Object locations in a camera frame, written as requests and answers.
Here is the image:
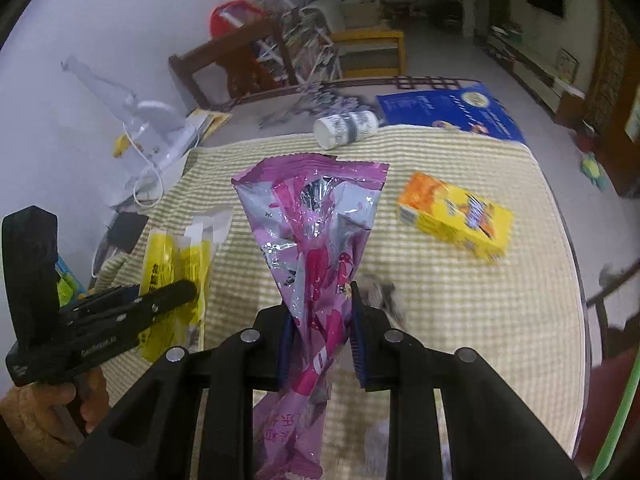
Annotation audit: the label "yellow plastic medicine bag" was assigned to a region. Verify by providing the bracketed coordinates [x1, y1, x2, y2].
[138, 223, 215, 363]

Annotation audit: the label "printed paper ball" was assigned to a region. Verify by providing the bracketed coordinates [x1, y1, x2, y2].
[358, 273, 406, 330]

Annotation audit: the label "yellow lemon tea carton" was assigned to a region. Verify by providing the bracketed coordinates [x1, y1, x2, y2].
[397, 172, 514, 263]

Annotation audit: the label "purple snack wrapper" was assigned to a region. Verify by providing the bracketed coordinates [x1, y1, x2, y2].
[231, 154, 388, 479]

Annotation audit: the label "paper cup with pattern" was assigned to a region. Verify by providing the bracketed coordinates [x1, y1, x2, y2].
[312, 110, 378, 150]

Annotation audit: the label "red green trash bin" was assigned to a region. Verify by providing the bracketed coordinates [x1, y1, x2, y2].
[574, 346, 639, 479]

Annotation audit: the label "left hand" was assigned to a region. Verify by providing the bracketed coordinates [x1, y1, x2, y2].
[1, 367, 110, 470]

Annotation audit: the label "blue yellow toy tablet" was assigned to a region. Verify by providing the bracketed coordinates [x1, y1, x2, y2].
[54, 257, 88, 308]

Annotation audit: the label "green striped table cloth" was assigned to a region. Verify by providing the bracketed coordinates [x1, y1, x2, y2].
[99, 127, 587, 479]

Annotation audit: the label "black phone on table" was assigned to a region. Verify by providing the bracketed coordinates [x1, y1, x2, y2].
[106, 212, 149, 254]

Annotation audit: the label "wooden chair right side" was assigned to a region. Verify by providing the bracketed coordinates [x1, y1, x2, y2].
[586, 260, 639, 361]

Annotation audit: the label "green plush toy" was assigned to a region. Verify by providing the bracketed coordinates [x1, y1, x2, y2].
[580, 153, 608, 192]

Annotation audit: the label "blue book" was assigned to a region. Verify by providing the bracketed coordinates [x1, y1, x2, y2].
[376, 84, 525, 144]

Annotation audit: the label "wooden chair at table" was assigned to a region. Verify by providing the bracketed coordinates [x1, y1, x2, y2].
[168, 18, 298, 110]

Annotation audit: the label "tv cabinet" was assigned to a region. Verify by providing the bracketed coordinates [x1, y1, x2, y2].
[485, 32, 586, 129]

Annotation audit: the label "yellow wooden bench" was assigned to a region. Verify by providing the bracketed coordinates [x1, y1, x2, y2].
[331, 26, 407, 79]

